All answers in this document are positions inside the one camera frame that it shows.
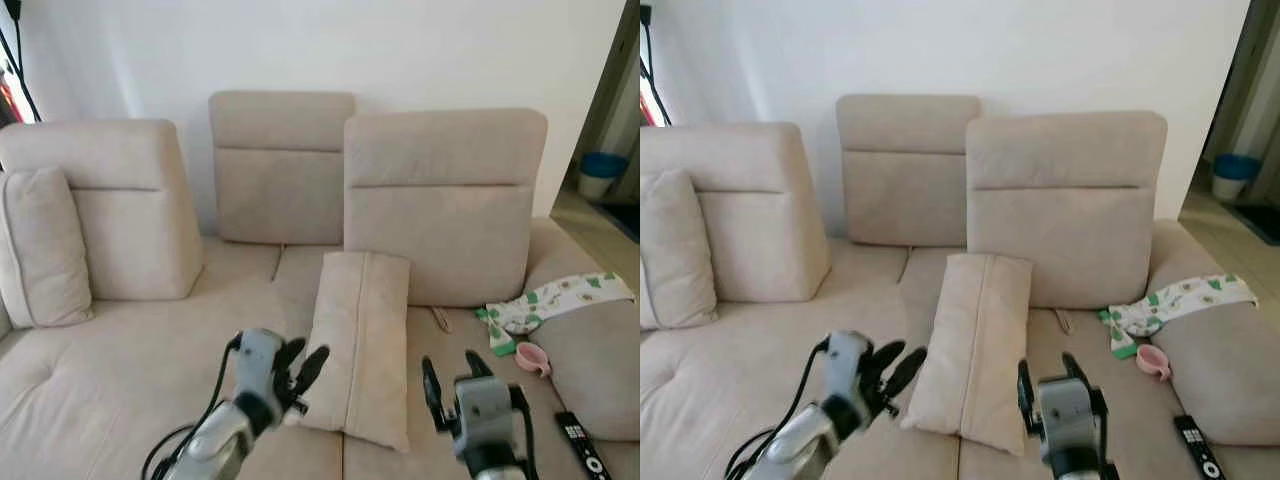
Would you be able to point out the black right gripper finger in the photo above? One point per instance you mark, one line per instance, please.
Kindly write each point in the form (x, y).
(432, 392)
(1073, 369)
(478, 366)
(1026, 395)

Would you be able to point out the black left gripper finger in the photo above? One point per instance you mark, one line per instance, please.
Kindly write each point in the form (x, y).
(908, 370)
(312, 368)
(885, 358)
(291, 355)

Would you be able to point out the beige seamed pillow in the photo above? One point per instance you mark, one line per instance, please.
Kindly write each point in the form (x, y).
(975, 345)
(362, 335)

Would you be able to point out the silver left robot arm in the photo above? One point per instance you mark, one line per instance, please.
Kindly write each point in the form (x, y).
(215, 445)
(800, 448)

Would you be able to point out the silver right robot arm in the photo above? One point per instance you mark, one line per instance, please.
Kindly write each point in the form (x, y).
(1075, 468)
(495, 465)

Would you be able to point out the beige fabric sofa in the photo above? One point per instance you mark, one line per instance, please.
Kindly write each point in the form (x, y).
(760, 370)
(120, 370)

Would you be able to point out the dark floor mat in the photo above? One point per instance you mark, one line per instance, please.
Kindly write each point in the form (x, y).
(625, 218)
(1260, 222)

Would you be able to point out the plump beige throw pillow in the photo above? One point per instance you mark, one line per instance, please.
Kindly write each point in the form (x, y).
(45, 250)
(675, 255)

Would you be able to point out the pink cup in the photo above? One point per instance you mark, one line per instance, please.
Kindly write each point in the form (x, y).
(1152, 361)
(530, 358)

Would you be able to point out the white green patterned cloth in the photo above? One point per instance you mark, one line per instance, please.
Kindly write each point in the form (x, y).
(1190, 296)
(565, 294)

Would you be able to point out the large square beige backrest cushion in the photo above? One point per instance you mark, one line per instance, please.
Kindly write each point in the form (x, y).
(440, 240)
(1065, 245)

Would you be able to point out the black remote control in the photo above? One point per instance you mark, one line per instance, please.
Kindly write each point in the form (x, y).
(1198, 448)
(580, 445)

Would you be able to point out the small beige backrest cushion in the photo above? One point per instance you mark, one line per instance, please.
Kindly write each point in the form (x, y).
(280, 190)
(905, 195)

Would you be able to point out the wide slanted beige backrest cushion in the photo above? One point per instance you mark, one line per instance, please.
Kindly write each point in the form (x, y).
(765, 240)
(135, 235)

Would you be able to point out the white bin with blue lid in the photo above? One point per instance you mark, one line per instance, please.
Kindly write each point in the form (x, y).
(601, 176)
(1234, 178)

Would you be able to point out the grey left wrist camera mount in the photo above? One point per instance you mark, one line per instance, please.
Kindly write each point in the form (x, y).
(845, 365)
(258, 362)

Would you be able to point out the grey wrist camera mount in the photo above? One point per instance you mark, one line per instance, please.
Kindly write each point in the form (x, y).
(258, 362)
(845, 365)
(485, 410)
(1066, 414)

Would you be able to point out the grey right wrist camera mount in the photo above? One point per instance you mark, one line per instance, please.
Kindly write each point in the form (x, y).
(485, 410)
(1066, 414)

